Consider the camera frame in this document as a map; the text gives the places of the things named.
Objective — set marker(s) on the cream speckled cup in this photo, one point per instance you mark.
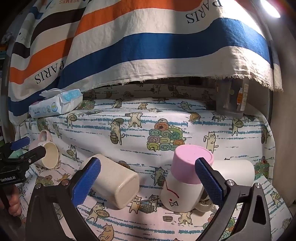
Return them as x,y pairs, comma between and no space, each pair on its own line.
113,183

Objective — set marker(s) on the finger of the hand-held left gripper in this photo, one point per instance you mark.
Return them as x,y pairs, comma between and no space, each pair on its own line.
21,142
34,153

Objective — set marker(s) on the striped blanket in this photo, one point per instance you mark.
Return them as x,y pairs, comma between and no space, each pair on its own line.
150,46

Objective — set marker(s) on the cat print cloth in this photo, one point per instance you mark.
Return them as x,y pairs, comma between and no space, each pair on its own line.
148,129

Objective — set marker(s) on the pink mug with cream inside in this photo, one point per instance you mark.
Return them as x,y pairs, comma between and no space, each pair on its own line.
49,156

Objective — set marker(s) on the plain white cup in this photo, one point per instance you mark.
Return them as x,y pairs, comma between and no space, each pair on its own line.
233,171

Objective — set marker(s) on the wet wipes packet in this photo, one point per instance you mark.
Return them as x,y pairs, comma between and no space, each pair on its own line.
55,104

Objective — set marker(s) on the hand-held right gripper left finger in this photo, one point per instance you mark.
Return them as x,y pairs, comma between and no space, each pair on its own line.
87,182

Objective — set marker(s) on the clear plastic container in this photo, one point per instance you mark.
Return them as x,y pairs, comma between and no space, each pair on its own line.
231,99

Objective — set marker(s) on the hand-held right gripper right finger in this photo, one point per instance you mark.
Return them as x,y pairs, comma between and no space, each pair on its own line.
209,183

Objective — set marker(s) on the mint green cup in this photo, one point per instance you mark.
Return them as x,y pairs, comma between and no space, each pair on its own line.
15,154

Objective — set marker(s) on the white cup with pink base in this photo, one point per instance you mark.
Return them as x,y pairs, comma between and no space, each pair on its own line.
185,183

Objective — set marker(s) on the person's left hand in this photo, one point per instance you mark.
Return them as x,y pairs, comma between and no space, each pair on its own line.
14,204

